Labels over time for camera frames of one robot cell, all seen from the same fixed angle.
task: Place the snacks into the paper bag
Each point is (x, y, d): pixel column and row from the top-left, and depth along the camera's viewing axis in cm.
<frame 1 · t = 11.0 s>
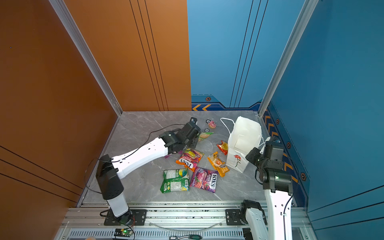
left hand: (194, 136, 81), fingers closed
right hand: (249, 150, 71), fingers closed
white paper bag with flower: (245, 136, 91), point 14 cm above the table
orange Fox's candy bag: (189, 158, 92), point 5 cm above the table
purple Fox's candy bag: (205, 179, 84), point 4 cm above the table
green white snack bag: (175, 180, 84), point 3 cm above the table
orange yellow snack pouch: (217, 164, 92), point 2 cm above the table
red yellow small snack packet: (223, 147, 98), point 3 cm above the table
pink bear keychain toy: (212, 124, 111), point 3 cm above the table

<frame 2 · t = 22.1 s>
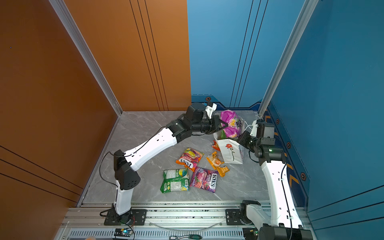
left hand: (230, 124, 67), fingers closed
right hand: (236, 135, 74), fingers closed
white paper bag with flower: (231, 150, 82), point 16 cm above the table
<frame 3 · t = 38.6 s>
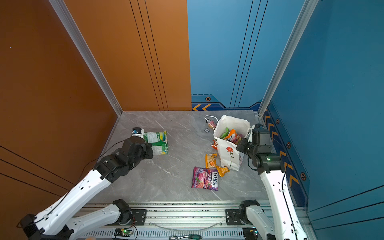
left hand: (151, 144, 74), fingers closed
right hand: (238, 141, 74), fingers closed
orange Fox's candy bag: (232, 134, 80), point 24 cm above the table
green white snack bag: (159, 141, 79), point 22 cm above the table
orange yellow snack pouch: (211, 161, 93), point 2 cm above the table
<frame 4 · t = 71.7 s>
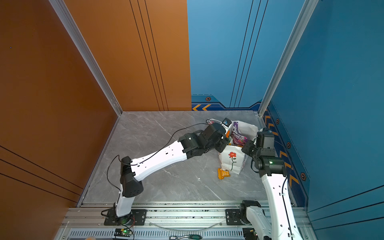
left hand: (226, 136, 72), fingers open
right hand: (245, 143, 74), fingers closed
purple Fox's candy bag: (238, 138, 82), point 21 cm above the table
orange snack pouch: (221, 173, 89), point 2 cm above the table
